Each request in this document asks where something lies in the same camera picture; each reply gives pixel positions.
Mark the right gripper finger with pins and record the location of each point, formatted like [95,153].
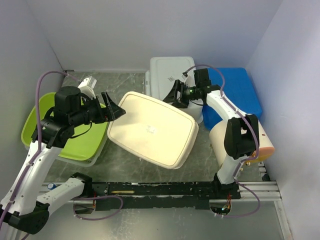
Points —
[181,103]
[172,96]

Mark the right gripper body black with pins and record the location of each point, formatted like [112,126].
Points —
[189,93]

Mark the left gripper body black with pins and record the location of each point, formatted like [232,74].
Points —
[92,111]

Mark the large white plastic container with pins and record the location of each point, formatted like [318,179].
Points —
[163,72]

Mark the green basket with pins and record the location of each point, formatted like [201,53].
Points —
[68,119]

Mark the cream perforated laundry basket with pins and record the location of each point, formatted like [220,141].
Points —
[154,130]

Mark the blue plastic container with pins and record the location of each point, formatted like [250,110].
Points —
[238,88]

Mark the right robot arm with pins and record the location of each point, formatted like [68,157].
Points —
[241,140]

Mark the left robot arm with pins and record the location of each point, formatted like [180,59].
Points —
[23,208]

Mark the cream cylindrical stool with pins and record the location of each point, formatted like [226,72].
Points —
[217,135]

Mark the white basket at bottom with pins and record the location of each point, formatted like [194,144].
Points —
[92,160]

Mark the wooden pencil on base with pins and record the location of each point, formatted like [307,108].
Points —
[123,192]

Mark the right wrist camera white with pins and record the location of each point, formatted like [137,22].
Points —
[186,78]

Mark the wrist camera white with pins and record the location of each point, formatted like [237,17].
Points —
[186,78]
[87,86]

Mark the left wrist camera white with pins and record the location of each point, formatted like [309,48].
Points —
[87,86]

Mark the blue capacitor on rail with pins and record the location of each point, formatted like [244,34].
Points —
[51,186]

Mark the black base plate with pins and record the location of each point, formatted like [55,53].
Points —
[149,195]

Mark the aluminium rail frame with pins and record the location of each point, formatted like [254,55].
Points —
[249,191]

